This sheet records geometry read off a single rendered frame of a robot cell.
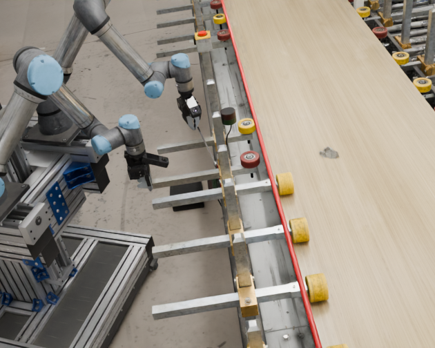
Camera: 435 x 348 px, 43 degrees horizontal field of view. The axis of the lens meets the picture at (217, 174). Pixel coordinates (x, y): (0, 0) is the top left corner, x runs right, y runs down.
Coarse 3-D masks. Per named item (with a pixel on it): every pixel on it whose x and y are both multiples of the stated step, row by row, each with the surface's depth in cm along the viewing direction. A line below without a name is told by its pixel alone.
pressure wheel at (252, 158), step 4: (244, 152) 229; (248, 152) 228; (252, 152) 228; (256, 152) 228; (240, 156) 227; (244, 156) 227; (248, 156) 226; (252, 156) 226; (256, 156) 225; (240, 160) 226; (244, 160) 224; (248, 160) 224; (252, 160) 224; (256, 160) 224; (244, 164) 225; (248, 164) 224; (252, 164) 224; (256, 164) 225; (252, 176) 232
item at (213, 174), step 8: (216, 168) 230; (232, 168) 229; (240, 168) 228; (248, 168) 228; (176, 176) 230; (184, 176) 229; (192, 176) 228; (200, 176) 228; (208, 176) 228; (216, 176) 229; (160, 184) 229; (168, 184) 229; (176, 184) 230
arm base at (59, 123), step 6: (42, 114) 230; (48, 114) 230; (54, 114) 231; (60, 114) 233; (42, 120) 232; (48, 120) 231; (54, 120) 232; (60, 120) 233; (66, 120) 235; (42, 126) 233; (48, 126) 232; (54, 126) 232; (60, 126) 234; (66, 126) 235; (42, 132) 235; (48, 132) 233; (54, 132) 233; (60, 132) 234
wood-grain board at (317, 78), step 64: (256, 0) 359; (320, 0) 345; (256, 64) 289; (320, 64) 280; (384, 64) 271; (320, 128) 236; (384, 128) 230; (320, 192) 204; (384, 192) 199; (320, 256) 179; (384, 256) 176; (320, 320) 160; (384, 320) 157
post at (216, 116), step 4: (216, 112) 217; (212, 116) 216; (216, 116) 216; (220, 116) 216; (216, 120) 217; (220, 120) 217; (216, 124) 218; (220, 124) 218; (216, 128) 219; (220, 128) 219; (216, 132) 220; (220, 132) 220; (216, 136) 221; (220, 136) 222; (216, 140) 223; (220, 140) 223; (220, 144) 224
